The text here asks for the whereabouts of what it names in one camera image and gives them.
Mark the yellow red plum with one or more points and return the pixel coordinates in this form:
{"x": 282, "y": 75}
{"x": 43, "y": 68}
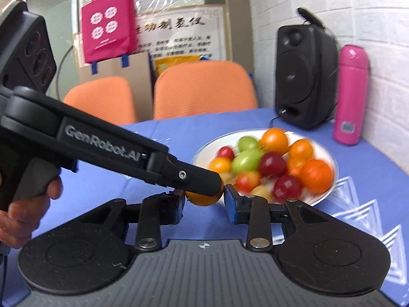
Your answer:
{"x": 247, "y": 180}

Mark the dark red plum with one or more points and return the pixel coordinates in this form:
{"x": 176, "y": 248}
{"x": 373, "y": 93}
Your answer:
{"x": 287, "y": 188}
{"x": 272, "y": 164}

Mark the white text wall poster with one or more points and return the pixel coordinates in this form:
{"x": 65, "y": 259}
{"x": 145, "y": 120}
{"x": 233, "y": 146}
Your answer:
{"x": 179, "y": 38}

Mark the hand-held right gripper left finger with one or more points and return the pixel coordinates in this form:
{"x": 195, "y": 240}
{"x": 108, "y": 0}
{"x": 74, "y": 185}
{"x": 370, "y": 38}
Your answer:
{"x": 177, "y": 212}

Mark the small black microphone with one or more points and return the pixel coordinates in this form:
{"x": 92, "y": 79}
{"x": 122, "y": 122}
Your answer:
{"x": 308, "y": 16}

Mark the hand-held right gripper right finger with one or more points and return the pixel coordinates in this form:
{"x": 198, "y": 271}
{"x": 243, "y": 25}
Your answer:
{"x": 230, "y": 203}

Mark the orange chair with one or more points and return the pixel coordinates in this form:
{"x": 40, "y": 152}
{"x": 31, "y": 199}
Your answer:
{"x": 102, "y": 102}
{"x": 204, "y": 89}

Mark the round green plum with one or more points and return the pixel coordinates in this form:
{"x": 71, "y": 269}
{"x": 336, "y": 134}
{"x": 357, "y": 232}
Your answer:
{"x": 247, "y": 143}

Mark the brown longan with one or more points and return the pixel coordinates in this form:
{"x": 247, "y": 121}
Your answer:
{"x": 228, "y": 178}
{"x": 262, "y": 192}

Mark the blue printed tablecloth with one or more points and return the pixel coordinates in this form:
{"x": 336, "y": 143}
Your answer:
{"x": 179, "y": 134}

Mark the brown cardboard box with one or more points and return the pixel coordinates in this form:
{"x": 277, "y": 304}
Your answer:
{"x": 140, "y": 70}

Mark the small red plum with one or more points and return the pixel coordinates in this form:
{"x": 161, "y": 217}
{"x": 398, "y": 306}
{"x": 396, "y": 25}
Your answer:
{"x": 226, "y": 153}

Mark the white plate with blue rim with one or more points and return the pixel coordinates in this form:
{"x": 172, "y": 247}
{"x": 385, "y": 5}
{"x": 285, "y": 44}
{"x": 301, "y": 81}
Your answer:
{"x": 204, "y": 155}

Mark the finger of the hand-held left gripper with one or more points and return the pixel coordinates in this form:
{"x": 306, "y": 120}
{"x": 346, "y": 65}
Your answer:
{"x": 191, "y": 177}

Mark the pink tote bag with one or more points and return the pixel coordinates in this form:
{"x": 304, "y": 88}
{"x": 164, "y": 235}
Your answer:
{"x": 107, "y": 28}

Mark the black speaker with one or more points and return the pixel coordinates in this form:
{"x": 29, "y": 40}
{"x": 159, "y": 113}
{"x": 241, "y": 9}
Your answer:
{"x": 303, "y": 76}

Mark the pink bottle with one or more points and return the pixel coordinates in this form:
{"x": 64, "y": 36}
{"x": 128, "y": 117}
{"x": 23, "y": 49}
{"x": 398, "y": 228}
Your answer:
{"x": 351, "y": 96}

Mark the yellow packet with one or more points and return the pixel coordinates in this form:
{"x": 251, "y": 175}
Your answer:
{"x": 172, "y": 62}

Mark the oval green plum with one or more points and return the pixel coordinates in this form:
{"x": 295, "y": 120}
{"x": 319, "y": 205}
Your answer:
{"x": 245, "y": 161}

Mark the person's left hand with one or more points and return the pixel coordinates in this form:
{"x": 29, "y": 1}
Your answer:
{"x": 25, "y": 220}

